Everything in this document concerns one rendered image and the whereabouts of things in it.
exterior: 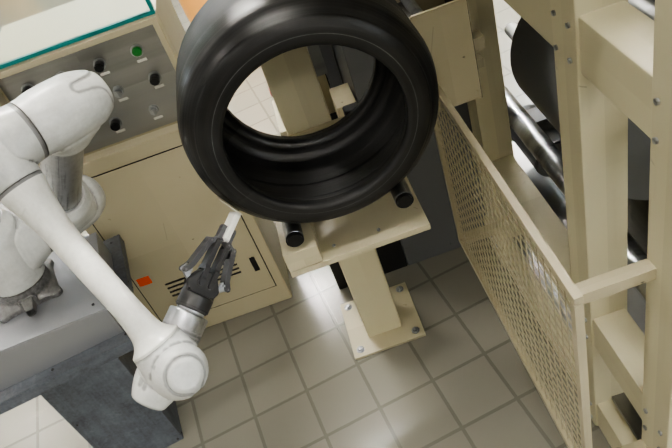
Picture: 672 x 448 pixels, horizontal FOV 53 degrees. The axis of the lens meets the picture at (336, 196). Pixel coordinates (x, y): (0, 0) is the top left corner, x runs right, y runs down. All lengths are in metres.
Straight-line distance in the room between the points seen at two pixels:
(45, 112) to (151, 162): 0.86
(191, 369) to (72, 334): 0.79
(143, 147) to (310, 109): 0.65
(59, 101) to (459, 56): 0.98
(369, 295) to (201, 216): 0.65
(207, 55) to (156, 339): 0.55
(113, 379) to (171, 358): 1.02
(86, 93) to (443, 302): 1.55
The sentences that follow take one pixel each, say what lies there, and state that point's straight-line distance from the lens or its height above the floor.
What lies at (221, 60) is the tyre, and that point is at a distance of 1.35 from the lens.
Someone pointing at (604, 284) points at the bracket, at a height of 0.98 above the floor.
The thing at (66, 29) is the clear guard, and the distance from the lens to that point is 2.13.
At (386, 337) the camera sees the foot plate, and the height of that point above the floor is 0.01.
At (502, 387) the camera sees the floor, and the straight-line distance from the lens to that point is 2.33.
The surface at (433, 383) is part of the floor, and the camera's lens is 2.37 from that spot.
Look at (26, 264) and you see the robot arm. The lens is 2.05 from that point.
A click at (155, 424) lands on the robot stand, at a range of 2.49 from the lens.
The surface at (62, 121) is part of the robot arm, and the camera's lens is 1.49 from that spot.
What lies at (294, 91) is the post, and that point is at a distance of 1.82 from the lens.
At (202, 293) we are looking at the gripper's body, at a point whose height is 0.97.
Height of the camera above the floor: 1.97
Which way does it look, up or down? 39 degrees down
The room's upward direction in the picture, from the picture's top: 20 degrees counter-clockwise
